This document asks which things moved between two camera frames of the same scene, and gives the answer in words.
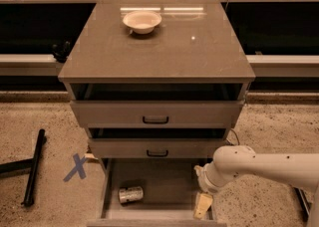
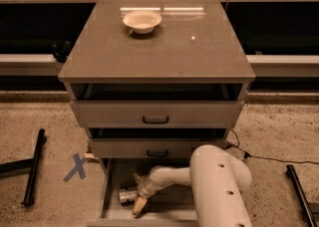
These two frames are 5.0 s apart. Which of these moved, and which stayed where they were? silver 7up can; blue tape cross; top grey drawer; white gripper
Moved: white gripper
Stayed: blue tape cross; silver 7up can; top grey drawer
